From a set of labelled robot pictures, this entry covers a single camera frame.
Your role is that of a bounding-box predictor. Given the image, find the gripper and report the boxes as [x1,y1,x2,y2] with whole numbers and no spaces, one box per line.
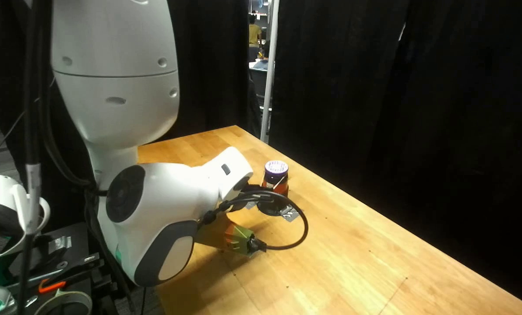
[244,191,300,223]

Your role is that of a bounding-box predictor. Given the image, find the orange cup with purple end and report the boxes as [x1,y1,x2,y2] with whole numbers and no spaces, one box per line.
[262,160,289,196]

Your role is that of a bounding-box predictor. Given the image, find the white pole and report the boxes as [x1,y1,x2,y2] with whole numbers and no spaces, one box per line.
[260,0,280,144]

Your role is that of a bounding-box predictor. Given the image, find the person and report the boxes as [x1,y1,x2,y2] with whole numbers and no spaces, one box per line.
[249,15,262,47]

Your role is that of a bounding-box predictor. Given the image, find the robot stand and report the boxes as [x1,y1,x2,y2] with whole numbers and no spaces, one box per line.
[25,222,156,315]

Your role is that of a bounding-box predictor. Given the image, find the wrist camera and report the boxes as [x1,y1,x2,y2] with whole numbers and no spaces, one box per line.
[224,222,267,256]

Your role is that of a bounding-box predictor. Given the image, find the orange clamp handle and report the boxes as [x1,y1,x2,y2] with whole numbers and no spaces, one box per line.
[38,280,67,294]

